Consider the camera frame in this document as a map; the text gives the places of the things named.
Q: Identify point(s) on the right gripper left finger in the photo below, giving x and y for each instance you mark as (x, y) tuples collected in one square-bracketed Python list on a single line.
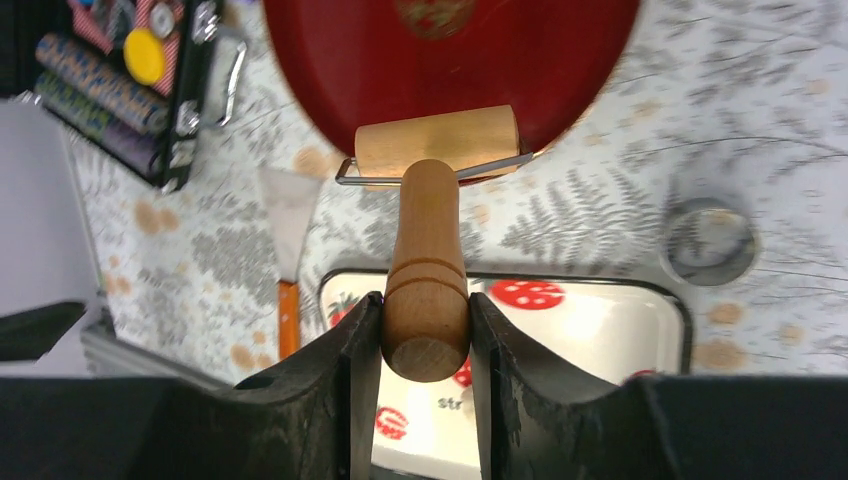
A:
[(310, 416)]

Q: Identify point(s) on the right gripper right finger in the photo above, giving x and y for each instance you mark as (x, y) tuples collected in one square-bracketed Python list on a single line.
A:
[(540, 417)]

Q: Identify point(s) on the strawberry pattern white tray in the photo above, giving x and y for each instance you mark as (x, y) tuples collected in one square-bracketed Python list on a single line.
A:
[(612, 329)]

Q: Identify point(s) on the wooden dough roller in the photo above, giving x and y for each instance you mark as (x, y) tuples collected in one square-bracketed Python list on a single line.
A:
[(426, 328)]

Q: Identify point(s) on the round red lacquer plate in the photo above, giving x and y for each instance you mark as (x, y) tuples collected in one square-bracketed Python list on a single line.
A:
[(351, 64)]

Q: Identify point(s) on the black poker chip case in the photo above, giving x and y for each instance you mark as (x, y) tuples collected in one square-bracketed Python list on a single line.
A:
[(67, 57)]

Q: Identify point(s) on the yellow poker chip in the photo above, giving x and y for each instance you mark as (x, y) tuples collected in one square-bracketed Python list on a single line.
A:
[(144, 56)]

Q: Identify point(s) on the metal spatula orange handle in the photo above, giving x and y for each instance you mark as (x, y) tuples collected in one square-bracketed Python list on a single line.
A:
[(290, 200)]

